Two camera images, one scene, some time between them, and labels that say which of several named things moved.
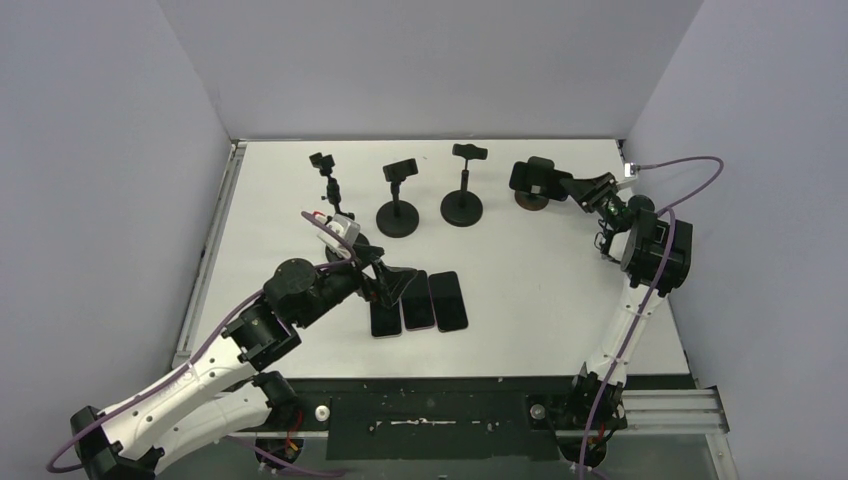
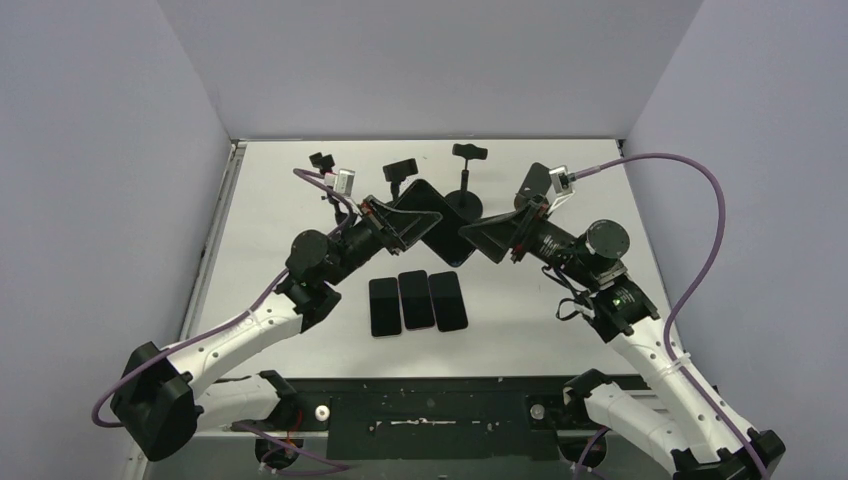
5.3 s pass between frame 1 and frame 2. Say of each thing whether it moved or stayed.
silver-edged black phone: stayed
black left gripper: moved
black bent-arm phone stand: stayed
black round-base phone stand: stayed
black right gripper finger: moved
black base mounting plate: stayed
